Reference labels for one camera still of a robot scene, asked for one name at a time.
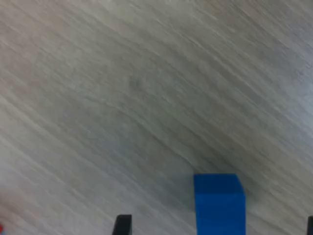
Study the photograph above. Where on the red cube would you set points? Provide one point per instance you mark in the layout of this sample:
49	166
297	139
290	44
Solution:
1	228

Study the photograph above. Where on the large blue cube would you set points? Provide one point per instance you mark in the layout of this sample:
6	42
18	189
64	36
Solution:
220	208

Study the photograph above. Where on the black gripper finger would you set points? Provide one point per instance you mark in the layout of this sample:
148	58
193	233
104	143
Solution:
123	226
310	226

